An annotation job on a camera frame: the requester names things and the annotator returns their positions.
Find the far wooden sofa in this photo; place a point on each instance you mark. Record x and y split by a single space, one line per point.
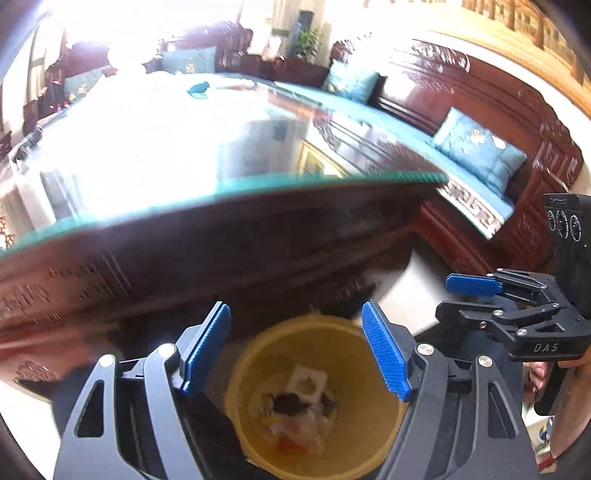
214 49

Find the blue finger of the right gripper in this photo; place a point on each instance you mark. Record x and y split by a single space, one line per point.
472 285

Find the black foam block with hole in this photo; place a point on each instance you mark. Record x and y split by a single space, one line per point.
289 404

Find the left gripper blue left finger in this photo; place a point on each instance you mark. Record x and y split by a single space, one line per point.
205 344

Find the dark teal crumpled paper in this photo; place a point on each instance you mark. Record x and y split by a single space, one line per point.
198 90

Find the orange paper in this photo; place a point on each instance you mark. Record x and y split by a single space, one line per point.
288 446

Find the clear plastic bag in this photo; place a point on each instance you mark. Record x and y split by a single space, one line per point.
310 428

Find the teal embroidered pillow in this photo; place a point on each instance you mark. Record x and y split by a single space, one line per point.
353 81
491 159

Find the person's right hand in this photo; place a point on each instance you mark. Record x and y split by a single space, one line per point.
573 415

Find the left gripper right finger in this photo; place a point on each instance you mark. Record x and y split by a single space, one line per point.
390 355

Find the long wooden sofa blue cushion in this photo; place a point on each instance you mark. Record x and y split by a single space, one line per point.
471 227

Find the yellow trash bin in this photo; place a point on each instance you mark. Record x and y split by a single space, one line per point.
367 415

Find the potted green plant corner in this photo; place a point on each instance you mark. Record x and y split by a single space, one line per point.
307 43

